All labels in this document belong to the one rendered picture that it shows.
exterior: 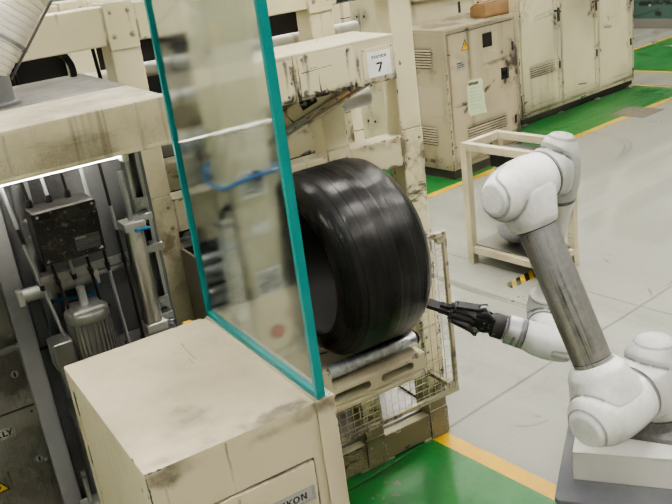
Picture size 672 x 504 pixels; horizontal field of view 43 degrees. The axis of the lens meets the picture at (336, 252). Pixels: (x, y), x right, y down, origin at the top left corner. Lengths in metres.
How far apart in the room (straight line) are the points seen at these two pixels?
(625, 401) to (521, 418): 1.73
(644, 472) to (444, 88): 5.10
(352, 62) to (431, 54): 4.45
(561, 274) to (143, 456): 1.11
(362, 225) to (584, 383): 0.71
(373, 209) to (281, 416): 0.89
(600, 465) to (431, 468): 1.32
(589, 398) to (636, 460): 0.28
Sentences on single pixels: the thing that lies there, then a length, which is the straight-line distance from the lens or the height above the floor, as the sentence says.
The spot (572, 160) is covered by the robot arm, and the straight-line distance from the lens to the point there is 2.27.
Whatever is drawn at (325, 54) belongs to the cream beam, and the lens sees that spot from 2.69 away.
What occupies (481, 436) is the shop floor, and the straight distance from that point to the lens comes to 3.82.
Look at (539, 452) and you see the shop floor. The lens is 3.72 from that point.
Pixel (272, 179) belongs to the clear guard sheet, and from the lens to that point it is 1.58.
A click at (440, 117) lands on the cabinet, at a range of 7.24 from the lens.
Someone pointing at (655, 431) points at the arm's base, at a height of 0.78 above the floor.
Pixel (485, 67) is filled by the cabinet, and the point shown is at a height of 0.86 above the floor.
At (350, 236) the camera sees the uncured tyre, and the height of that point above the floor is 1.33.
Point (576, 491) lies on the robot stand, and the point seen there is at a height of 0.65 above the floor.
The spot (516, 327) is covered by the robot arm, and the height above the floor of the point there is 0.98.
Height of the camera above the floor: 2.13
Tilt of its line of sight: 21 degrees down
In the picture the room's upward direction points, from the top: 8 degrees counter-clockwise
